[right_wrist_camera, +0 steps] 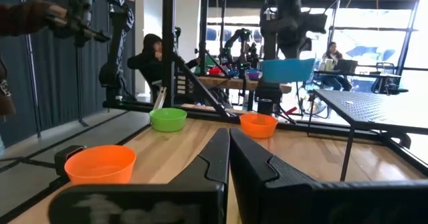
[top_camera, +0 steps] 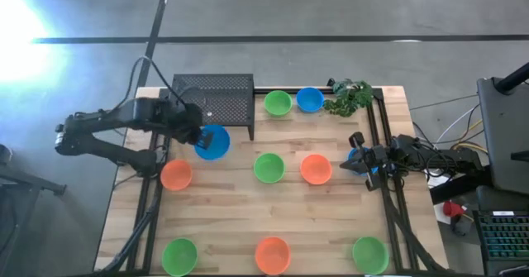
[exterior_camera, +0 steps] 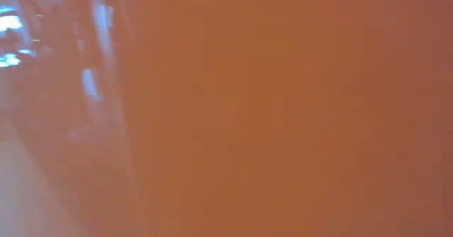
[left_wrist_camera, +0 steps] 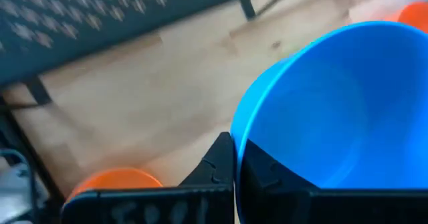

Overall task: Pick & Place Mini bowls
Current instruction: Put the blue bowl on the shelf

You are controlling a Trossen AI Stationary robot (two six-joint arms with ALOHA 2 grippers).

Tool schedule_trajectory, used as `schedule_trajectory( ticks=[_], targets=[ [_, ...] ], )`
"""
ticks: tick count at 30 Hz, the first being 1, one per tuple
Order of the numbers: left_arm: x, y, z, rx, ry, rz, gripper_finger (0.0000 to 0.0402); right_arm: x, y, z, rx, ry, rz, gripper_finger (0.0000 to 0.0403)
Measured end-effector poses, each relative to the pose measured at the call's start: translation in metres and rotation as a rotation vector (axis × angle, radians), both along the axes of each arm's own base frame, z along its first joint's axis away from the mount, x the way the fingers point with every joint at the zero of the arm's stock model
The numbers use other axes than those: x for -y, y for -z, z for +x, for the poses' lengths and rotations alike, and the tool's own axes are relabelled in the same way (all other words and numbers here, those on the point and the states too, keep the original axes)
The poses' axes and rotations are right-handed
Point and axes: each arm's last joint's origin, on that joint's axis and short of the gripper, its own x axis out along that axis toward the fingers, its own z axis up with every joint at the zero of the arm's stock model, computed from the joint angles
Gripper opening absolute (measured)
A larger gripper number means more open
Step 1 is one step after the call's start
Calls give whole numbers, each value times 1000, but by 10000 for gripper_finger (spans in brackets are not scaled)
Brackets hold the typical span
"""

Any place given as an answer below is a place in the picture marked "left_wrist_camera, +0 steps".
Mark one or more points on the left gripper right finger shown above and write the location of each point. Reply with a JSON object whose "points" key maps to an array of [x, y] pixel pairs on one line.
{"points": [[264, 190]]}

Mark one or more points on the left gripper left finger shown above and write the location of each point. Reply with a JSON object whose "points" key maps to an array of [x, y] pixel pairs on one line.
{"points": [[214, 174]]}

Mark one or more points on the orange plastic mini bowl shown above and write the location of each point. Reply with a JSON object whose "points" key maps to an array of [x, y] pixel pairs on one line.
{"points": [[113, 178], [416, 15]]}

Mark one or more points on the blue plastic mini bowl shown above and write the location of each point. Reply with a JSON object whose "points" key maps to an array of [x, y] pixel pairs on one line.
{"points": [[334, 110]]}

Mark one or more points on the black perforated metal rack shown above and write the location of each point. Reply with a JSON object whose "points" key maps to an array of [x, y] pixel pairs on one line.
{"points": [[100, 16]]}

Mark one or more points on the black aluminium extrusion frame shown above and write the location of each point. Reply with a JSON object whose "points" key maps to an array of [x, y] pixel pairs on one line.
{"points": [[37, 160]]}

